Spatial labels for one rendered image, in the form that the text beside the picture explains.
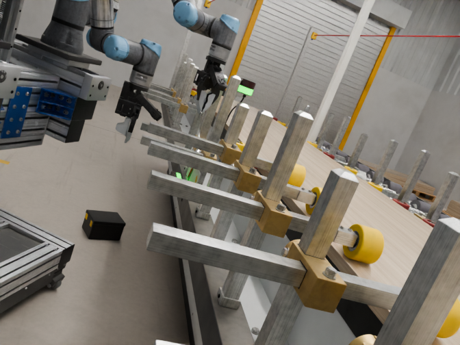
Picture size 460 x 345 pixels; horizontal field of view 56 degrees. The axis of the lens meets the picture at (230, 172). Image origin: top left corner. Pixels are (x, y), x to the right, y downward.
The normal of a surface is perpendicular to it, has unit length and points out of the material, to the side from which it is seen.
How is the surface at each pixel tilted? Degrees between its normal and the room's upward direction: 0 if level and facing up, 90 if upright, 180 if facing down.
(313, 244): 90
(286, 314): 90
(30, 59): 90
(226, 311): 0
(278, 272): 90
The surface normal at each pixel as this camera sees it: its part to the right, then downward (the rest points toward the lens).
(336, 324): -0.92, -0.29
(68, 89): -0.24, 0.14
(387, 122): 0.25, 0.33
